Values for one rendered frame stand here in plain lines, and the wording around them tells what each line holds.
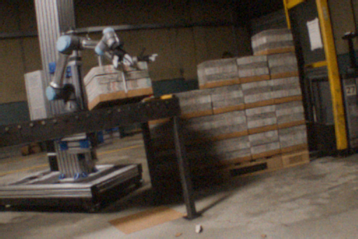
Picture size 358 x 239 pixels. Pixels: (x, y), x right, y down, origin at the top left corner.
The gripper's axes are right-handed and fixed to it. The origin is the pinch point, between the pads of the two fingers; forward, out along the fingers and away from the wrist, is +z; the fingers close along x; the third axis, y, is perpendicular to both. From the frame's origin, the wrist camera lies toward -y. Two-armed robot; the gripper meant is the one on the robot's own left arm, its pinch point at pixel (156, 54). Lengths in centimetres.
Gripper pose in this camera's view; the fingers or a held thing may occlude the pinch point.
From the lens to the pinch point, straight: 362.3
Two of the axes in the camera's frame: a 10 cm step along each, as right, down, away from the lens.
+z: 9.8, -1.5, 1.2
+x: 1.4, 1.7, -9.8
